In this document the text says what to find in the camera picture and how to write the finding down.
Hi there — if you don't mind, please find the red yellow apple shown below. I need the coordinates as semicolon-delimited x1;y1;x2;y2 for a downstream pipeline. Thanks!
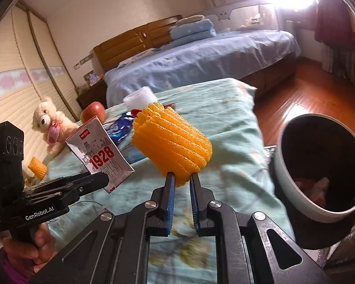
80;101;106;124

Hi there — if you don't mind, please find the silver foil bag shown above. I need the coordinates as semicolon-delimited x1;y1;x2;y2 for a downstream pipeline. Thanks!
316;226;355;268

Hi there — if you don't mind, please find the white teddy bear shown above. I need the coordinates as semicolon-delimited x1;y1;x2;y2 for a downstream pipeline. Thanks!
32;97;79;158

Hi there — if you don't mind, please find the crumpled blue plastic bottle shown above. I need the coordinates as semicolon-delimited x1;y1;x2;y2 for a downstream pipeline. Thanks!
104;112;134;146

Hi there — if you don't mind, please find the dark red hanging coat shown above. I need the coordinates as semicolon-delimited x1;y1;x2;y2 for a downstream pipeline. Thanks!
315;0;355;50

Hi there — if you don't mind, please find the large orange foam net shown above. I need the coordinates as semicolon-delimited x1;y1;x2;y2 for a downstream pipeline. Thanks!
132;108;213;187

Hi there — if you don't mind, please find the teal floral bed sheet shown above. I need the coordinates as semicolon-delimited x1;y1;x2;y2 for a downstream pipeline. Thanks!
49;78;293;283

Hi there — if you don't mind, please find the red white milk carton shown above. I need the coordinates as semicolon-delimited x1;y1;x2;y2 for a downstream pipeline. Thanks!
66;116;134;193

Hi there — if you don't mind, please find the framed photo on nightstand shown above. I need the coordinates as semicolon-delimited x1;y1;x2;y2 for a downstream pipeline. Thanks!
83;71;104;87

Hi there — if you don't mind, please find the grey round trash bin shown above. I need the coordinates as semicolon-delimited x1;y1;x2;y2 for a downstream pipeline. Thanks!
273;113;355;224

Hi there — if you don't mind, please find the blue bone-shaped wrapper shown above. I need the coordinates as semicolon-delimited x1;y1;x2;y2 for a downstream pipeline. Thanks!
120;144;146;164

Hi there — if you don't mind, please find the left hand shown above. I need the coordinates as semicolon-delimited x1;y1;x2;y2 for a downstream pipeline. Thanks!
2;223;58;278

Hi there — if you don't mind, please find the red plastic wrapper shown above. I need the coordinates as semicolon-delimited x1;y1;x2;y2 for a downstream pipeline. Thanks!
131;102;175;117

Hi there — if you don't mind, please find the grey bed guard rail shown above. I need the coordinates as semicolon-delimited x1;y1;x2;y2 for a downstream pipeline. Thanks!
195;0;283;33

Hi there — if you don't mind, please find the wooden headboard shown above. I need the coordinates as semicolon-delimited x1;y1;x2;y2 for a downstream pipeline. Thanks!
93;15;183;72

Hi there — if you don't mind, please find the blue bed sheet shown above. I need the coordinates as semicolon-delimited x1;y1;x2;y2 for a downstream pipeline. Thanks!
104;30;301;107

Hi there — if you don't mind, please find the folded blue quilt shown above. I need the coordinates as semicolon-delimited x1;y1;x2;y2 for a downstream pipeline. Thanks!
170;19;216;40

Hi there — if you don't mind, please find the dark wooden nightstand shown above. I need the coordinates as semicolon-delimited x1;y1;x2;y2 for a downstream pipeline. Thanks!
77;80;107;109

